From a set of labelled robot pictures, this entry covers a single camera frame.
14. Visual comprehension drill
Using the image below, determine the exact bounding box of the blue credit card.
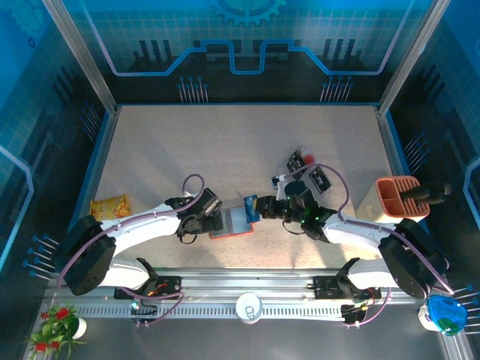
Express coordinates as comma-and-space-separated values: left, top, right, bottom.
243, 193, 262, 224

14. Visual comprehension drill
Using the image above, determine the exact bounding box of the orange grey card holder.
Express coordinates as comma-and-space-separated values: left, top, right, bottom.
208, 205, 255, 241

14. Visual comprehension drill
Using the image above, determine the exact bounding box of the white orange utensil holder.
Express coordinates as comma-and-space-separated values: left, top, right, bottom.
355, 175, 431, 229

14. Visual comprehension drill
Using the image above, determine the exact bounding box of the aluminium extrusion beam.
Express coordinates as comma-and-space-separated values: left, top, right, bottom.
44, 268, 453, 305

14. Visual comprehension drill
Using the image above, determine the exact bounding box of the yellow snack bag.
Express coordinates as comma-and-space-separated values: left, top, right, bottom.
90, 192, 134, 222

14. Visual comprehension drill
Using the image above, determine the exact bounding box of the white paper cup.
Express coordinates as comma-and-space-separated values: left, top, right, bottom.
235, 292, 263, 324

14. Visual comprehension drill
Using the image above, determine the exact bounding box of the red flower plant white pot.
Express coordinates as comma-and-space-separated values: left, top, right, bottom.
24, 302, 88, 359

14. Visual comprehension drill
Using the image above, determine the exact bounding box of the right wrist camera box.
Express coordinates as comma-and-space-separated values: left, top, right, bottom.
270, 175, 289, 200

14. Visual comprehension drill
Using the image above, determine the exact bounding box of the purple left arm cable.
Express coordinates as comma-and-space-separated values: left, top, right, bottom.
55, 173, 206, 327

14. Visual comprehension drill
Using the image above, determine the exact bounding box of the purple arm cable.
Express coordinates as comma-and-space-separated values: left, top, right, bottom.
279, 163, 455, 330
55, 173, 206, 327

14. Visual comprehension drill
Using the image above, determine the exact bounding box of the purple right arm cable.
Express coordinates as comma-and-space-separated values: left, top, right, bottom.
279, 163, 455, 330

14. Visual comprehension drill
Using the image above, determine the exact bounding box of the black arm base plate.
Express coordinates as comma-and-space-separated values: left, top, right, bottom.
113, 274, 184, 301
312, 275, 380, 301

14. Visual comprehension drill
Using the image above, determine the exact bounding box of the slotted grey cable duct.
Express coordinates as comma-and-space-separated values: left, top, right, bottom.
74, 305, 348, 320

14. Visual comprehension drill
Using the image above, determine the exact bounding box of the aluminium blue side rail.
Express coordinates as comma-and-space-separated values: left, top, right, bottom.
55, 106, 121, 273
373, 106, 442, 273

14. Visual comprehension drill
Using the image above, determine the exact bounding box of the black cable connector block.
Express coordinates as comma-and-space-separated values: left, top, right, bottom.
129, 299, 159, 327
340, 302, 372, 328

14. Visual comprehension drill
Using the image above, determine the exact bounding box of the black utensil handle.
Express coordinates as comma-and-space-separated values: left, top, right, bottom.
403, 181, 453, 208

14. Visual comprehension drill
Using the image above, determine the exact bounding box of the aluminium frame post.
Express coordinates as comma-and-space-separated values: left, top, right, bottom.
40, 0, 120, 118
376, 0, 446, 117

